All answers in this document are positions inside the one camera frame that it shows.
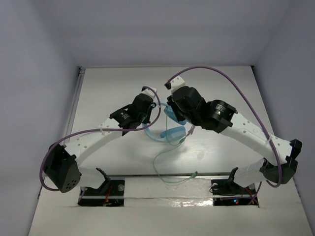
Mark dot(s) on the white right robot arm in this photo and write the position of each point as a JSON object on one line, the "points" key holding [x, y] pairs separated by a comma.
{"points": [[278, 163]]}

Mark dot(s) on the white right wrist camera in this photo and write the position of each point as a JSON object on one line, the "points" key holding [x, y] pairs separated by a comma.
{"points": [[175, 84]]}

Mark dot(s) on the white front platform board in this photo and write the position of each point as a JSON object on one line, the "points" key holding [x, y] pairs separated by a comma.
{"points": [[280, 213]]}

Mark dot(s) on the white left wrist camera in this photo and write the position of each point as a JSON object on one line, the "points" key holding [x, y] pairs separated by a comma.
{"points": [[149, 91]]}

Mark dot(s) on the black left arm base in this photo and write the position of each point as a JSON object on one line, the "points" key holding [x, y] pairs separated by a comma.
{"points": [[109, 194]]}

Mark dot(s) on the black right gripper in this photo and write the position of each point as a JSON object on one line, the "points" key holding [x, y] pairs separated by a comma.
{"points": [[171, 102]]}

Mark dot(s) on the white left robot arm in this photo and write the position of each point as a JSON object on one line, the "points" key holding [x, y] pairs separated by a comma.
{"points": [[61, 163]]}

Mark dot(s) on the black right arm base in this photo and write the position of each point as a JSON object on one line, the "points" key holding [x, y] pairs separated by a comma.
{"points": [[227, 193]]}

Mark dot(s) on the aluminium rail left side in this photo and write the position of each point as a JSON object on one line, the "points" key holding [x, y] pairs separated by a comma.
{"points": [[73, 106]]}

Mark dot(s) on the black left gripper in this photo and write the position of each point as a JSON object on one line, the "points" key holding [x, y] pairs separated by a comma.
{"points": [[146, 108]]}

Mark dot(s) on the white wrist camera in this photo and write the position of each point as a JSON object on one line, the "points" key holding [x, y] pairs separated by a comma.
{"points": [[149, 91], [175, 84]]}

